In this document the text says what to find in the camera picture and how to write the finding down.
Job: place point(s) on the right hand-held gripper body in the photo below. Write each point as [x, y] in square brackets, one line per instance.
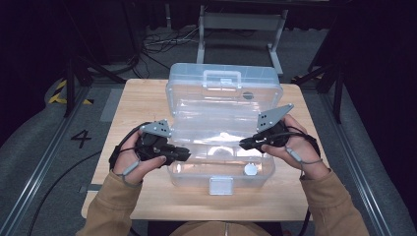
[275, 134]

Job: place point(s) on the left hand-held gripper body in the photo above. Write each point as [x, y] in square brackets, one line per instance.
[154, 144]

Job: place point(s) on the small white medicine bottle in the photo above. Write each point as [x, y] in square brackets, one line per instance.
[250, 169]

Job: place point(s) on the clear plastic storage box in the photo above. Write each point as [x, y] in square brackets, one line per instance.
[223, 114]

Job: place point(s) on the person's left hand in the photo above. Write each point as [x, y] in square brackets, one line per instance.
[129, 164]

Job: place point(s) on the person's right hand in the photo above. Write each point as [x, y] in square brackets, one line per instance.
[305, 154]

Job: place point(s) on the black metal stand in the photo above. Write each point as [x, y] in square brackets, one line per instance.
[337, 88]
[70, 85]

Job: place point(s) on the person's torso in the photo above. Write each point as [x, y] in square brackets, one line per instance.
[219, 229]

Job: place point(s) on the yellow black floor tape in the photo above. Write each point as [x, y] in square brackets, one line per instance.
[55, 97]

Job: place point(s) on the grey metal table frame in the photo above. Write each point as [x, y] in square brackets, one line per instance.
[241, 21]

